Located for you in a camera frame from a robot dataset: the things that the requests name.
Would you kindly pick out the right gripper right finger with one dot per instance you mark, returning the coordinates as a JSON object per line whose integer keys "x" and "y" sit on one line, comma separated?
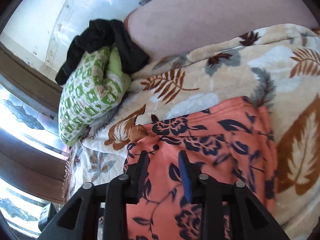
{"x": 247, "y": 216}

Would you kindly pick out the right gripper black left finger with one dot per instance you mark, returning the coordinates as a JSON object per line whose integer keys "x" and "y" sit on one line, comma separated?
{"x": 79, "y": 218}

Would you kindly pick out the orange floral garment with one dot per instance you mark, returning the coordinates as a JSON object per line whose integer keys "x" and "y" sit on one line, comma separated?
{"x": 232, "y": 141}

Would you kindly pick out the window with frosted glass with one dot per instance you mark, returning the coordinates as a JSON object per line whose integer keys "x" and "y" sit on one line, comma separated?
{"x": 32, "y": 165}

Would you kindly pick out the green white patterned pillow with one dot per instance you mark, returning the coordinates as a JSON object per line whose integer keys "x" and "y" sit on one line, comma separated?
{"x": 96, "y": 86}

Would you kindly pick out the cream leaf pattern blanket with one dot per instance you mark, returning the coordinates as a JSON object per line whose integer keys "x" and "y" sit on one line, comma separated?
{"x": 276, "y": 67}

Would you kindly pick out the black cloth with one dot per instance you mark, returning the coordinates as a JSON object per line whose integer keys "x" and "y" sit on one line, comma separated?
{"x": 99, "y": 34}

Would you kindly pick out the pink bolster cushion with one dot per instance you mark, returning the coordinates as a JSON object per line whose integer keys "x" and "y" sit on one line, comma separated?
{"x": 169, "y": 27}

